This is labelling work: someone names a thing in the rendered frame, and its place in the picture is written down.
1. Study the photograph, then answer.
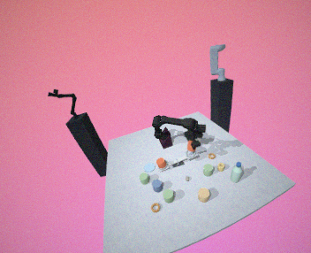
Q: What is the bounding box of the blue cylinder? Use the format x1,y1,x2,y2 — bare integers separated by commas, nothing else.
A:
152,180,163,193

